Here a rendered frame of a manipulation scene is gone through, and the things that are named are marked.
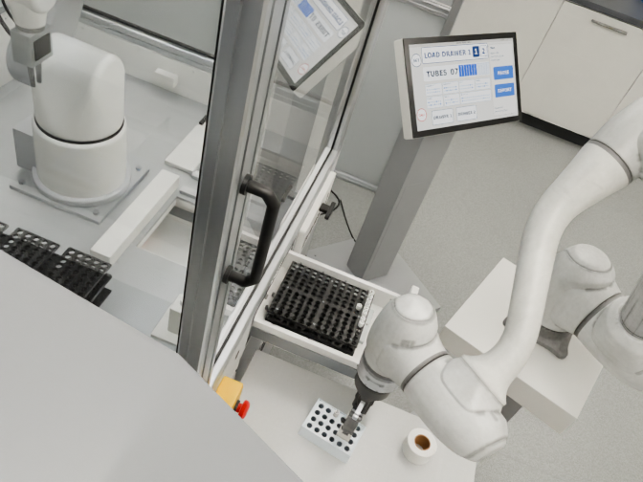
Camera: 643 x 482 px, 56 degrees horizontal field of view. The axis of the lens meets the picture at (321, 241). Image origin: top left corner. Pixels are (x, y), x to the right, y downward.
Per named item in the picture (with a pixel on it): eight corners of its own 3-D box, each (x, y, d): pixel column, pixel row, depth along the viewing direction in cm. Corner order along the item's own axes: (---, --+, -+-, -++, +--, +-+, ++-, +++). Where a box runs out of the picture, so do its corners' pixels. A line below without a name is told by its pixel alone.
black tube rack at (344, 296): (367, 309, 156) (375, 294, 151) (349, 362, 143) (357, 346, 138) (287, 276, 157) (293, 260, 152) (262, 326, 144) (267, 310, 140)
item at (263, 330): (399, 311, 158) (407, 296, 154) (376, 389, 140) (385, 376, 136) (258, 253, 161) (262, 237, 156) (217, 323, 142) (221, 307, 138)
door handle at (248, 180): (260, 286, 84) (288, 184, 71) (254, 299, 83) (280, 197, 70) (228, 273, 85) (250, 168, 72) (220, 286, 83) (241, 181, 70)
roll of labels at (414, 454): (436, 453, 140) (443, 446, 138) (417, 471, 136) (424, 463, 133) (414, 430, 143) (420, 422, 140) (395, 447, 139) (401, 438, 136)
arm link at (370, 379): (356, 362, 109) (346, 380, 114) (401, 388, 108) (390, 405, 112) (374, 329, 116) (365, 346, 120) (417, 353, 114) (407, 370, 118)
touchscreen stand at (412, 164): (438, 311, 277) (548, 129, 207) (359, 339, 255) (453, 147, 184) (379, 235, 303) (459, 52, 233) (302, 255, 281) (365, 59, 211)
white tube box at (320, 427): (361, 434, 139) (365, 427, 136) (345, 464, 133) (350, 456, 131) (315, 405, 141) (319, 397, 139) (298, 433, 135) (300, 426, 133)
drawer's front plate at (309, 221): (327, 199, 185) (336, 171, 177) (297, 261, 164) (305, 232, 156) (321, 197, 185) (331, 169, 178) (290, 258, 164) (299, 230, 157)
